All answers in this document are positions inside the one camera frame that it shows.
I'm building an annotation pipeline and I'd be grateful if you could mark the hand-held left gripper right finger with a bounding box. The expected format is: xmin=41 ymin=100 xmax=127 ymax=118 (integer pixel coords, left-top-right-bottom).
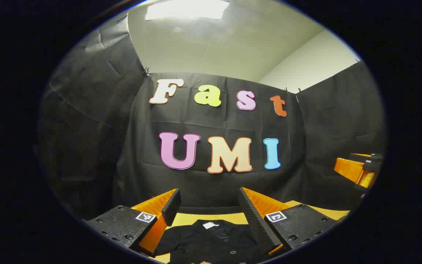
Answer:
xmin=238 ymin=187 xmax=339 ymax=256

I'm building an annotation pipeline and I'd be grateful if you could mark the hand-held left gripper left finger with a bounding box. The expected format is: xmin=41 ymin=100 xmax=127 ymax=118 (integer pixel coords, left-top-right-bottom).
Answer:
xmin=86 ymin=188 xmax=182 ymax=257

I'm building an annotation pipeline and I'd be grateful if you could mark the black garment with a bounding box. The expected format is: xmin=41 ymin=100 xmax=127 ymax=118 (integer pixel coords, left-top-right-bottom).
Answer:
xmin=154 ymin=219 xmax=270 ymax=264

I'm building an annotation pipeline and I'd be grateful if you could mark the black backdrop cloth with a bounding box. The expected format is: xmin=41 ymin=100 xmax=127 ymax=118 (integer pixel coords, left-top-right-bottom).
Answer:
xmin=37 ymin=11 xmax=387 ymax=220

